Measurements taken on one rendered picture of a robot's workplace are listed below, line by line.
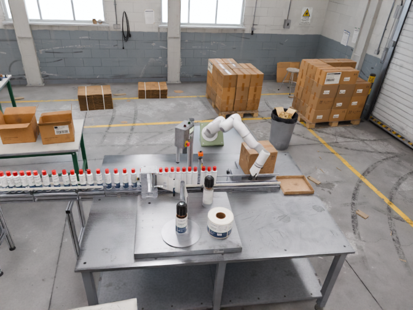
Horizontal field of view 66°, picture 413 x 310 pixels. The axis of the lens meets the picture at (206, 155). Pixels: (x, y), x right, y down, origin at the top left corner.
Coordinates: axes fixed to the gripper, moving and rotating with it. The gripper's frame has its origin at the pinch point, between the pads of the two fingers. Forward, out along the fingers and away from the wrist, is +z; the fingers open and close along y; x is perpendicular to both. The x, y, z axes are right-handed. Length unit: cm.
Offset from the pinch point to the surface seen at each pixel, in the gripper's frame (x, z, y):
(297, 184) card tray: 51, -7, -2
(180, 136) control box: -80, -20, -1
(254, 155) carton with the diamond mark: -0.2, -16.7, -15.9
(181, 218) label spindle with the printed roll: -70, 13, 63
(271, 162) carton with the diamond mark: 22.1, -14.2, -18.3
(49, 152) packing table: -189, 89, -83
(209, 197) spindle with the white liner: -43, 11, 32
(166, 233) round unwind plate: -75, 33, 61
